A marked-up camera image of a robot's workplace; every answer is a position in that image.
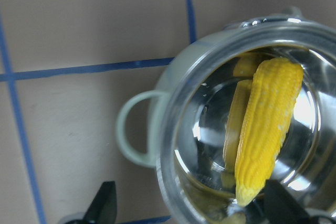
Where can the yellow corn cob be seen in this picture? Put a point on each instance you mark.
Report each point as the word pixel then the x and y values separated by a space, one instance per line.
pixel 275 87

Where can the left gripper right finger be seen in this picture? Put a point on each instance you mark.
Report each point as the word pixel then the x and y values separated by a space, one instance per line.
pixel 280 207

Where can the pale green steel pot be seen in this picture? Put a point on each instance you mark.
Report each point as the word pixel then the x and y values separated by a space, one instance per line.
pixel 188 127

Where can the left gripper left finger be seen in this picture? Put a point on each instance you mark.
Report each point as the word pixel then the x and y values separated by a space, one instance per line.
pixel 103 208

